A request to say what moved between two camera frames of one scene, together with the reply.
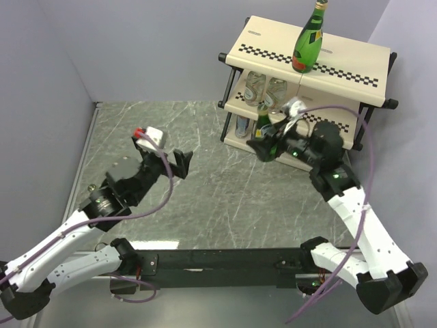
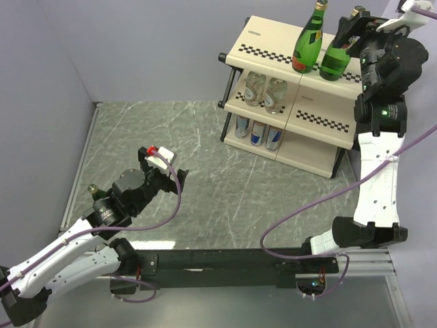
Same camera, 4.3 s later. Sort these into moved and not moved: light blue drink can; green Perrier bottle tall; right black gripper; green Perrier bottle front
Moved: right black gripper; green Perrier bottle tall
Not moved: green Perrier bottle front; light blue drink can
